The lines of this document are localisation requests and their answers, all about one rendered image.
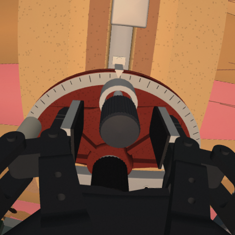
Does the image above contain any grey miter gauge bar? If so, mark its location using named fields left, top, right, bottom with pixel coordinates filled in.
left=108, top=24, right=134, bottom=71

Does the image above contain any black knurled index pin knob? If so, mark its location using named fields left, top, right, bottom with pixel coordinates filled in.
left=99, top=95, right=141, bottom=148

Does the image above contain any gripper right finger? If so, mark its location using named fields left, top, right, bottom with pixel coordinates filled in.
left=149, top=106, right=235, bottom=221

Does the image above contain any tan wooden box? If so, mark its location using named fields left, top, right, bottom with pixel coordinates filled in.
left=214, top=12, right=235, bottom=84

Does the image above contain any beige rounded block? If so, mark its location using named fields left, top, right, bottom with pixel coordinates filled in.
left=110, top=0, right=150, bottom=29

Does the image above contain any red miter gauge head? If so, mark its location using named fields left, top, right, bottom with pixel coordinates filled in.
left=26, top=68, right=202, bottom=175

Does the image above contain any brown slotted wooden strip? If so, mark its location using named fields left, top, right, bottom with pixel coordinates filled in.
left=85, top=0, right=161, bottom=72

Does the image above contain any grey pin collar ring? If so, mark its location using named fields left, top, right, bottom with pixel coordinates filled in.
left=98, top=78, right=139, bottom=111

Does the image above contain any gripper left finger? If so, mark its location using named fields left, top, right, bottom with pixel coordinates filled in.
left=0, top=100, right=91, bottom=221

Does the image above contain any grey pointer with pale tip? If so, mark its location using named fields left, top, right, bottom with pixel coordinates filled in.
left=114, top=63, right=124, bottom=79

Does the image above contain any grey cylindrical pin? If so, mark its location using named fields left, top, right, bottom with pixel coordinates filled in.
left=16, top=116, right=42, bottom=140

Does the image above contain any black knurled lock knob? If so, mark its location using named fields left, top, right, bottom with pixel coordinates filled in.
left=90, top=155, right=130, bottom=192

